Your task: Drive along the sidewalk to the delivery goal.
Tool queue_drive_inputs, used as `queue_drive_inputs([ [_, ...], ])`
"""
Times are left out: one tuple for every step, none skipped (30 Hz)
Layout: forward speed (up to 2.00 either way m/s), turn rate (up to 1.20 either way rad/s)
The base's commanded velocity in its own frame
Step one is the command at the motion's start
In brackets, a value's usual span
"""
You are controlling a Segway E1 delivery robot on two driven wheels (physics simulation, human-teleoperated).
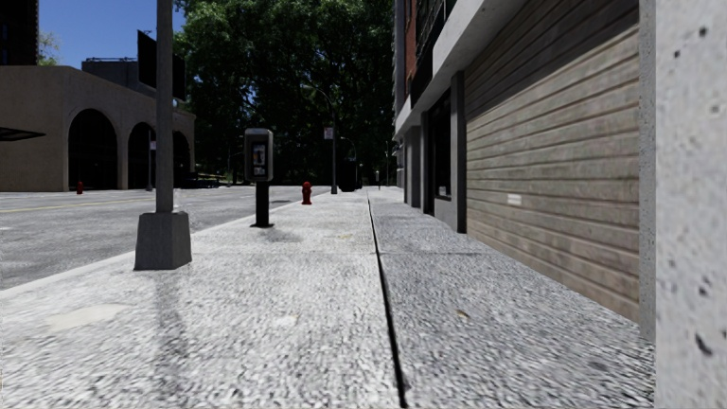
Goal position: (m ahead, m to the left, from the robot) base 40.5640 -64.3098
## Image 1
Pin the dark bin or box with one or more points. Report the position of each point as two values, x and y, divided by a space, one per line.
347 175

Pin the trees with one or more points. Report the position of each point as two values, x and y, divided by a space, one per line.
284 57

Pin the red brick building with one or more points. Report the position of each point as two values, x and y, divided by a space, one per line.
409 23

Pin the pale concrete building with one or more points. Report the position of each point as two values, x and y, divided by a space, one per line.
556 153

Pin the grey pole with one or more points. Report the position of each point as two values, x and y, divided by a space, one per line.
149 162

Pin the tan arched building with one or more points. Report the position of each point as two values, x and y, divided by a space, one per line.
40 130

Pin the dark building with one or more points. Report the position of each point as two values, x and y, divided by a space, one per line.
18 5

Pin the white box on a post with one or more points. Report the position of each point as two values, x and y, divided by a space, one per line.
259 154

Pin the sign on a post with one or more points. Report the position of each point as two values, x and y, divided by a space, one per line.
164 125

